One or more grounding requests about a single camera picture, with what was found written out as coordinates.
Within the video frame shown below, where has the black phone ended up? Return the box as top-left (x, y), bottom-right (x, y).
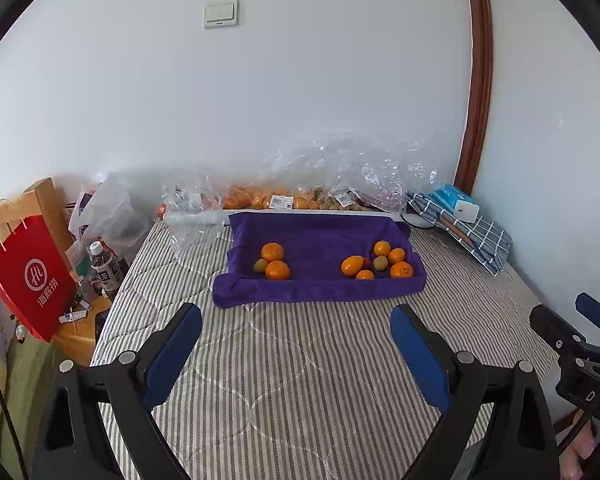
top-left (94, 308), bottom-right (112, 346)

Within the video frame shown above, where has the clear water bottle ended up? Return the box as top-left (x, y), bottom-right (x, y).
top-left (88, 241), bottom-right (123, 303)

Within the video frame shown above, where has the red paper bag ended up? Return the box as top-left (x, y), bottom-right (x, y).
top-left (0, 199), bottom-right (78, 343)

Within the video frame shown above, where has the green cloth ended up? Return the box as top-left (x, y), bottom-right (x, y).
top-left (0, 330), bottom-right (63, 480)

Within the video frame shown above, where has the light wooden chair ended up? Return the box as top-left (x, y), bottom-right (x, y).
top-left (0, 177), bottom-right (76, 271)

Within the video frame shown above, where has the blue white tissue pack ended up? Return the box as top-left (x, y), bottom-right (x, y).
top-left (431, 184), bottom-right (481, 223)

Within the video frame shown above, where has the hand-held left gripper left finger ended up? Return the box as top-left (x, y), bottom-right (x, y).
top-left (31, 301), bottom-right (204, 480)

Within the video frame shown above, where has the purple towel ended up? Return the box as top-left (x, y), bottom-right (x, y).
top-left (212, 211), bottom-right (427, 309)

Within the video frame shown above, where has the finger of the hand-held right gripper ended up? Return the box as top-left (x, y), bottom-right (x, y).
top-left (575, 292), bottom-right (600, 333)
top-left (530, 304), bottom-right (588, 361)

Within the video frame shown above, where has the folded grey checked cloth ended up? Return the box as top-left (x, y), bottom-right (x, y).
top-left (406, 191), bottom-right (513, 276)

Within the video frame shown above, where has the wooden nightstand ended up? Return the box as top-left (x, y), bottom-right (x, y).
top-left (52, 240), bottom-right (131, 368)

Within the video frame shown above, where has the white plastic bag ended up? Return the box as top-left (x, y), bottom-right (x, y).
top-left (69, 172), bottom-right (151, 256)

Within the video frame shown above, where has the crumpled clear plastic wrap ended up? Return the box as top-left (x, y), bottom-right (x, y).
top-left (162, 180), bottom-right (231, 261)

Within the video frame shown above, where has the striped bed cover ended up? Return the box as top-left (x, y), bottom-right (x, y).
top-left (89, 217), bottom-right (568, 480)

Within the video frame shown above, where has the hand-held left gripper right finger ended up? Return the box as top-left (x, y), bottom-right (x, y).
top-left (389, 302), bottom-right (562, 480)

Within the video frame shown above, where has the brown wooden door frame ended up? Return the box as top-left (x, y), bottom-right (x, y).
top-left (452, 0), bottom-right (495, 196)

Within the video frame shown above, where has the clear bag of oranges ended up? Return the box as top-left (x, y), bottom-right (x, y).
top-left (200, 182), bottom-right (326, 211)

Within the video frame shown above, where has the large clear plastic bag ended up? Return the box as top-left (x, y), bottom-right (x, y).
top-left (265, 132), bottom-right (441, 213)

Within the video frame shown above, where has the white wall switch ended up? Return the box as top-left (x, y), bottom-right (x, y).
top-left (202, 0), bottom-right (240, 29)

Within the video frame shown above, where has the person's right hand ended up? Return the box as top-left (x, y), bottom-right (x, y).
top-left (559, 407), bottom-right (600, 480)

